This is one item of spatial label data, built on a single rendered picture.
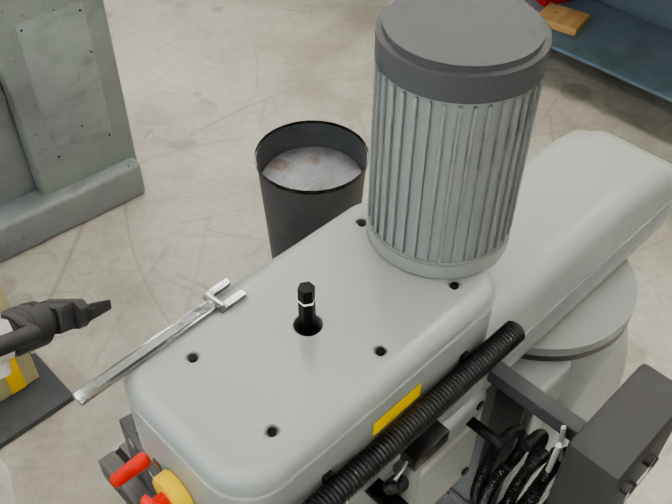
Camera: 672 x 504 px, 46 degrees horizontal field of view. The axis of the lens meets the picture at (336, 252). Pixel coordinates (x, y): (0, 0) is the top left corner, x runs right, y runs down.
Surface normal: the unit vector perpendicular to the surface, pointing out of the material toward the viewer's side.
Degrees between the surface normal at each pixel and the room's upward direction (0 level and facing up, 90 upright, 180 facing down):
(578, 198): 0
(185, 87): 0
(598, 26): 0
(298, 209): 94
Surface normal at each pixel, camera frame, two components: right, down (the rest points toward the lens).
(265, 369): 0.00, -0.71
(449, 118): -0.15, 0.69
